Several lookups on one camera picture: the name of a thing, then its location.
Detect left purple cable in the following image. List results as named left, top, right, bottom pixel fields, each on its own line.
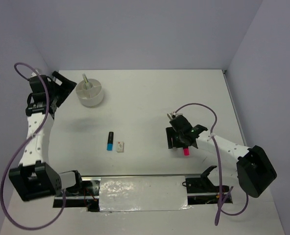
left=0, top=63, right=67, bottom=231

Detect white round divided container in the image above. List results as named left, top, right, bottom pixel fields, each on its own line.
left=75, top=79, right=104, bottom=107

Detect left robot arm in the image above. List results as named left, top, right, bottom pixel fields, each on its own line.
left=8, top=71, right=84, bottom=202

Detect black pink highlighter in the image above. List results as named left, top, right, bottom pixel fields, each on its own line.
left=183, top=147, right=190, bottom=156

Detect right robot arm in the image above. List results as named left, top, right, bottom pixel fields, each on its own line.
left=166, top=114, right=277, bottom=198

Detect black blue highlighter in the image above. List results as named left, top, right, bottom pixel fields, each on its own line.
left=107, top=131, right=114, bottom=151

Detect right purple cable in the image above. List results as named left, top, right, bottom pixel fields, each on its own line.
left=171, top=103, right=249, bottom=226

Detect purple cable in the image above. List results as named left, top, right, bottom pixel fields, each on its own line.
left=0, top=63, right=67, bottom=231
left=171, top=103, right=249, bottom=226

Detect thin yellow highlighter pen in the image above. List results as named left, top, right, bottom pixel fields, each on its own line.
left=82, top=73, right=90, bottom=90

